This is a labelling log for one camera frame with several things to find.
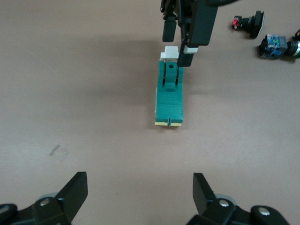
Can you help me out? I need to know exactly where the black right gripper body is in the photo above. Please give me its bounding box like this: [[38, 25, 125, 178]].
[[160, 0, 195, 22]]

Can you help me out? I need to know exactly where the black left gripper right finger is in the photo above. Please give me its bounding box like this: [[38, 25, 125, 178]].
[[193, 172, 237, 225]]

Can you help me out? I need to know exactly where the green push button blue block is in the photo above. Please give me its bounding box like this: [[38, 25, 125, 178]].
[[259, 34, 300, 59]]

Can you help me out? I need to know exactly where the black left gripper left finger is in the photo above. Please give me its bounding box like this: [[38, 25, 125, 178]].
[[32, 172, 89, 225]]

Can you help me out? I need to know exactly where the green terminal block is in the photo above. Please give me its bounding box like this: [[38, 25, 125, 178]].
[[154, 45, 185, 128]]

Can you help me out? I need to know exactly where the black push button red block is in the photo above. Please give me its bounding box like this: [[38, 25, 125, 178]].
[[231, 10, 265, 39]]

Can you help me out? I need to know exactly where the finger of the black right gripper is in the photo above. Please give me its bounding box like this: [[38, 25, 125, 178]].
[[162, 14, 178, 42], [177, 0, 218, 68]]

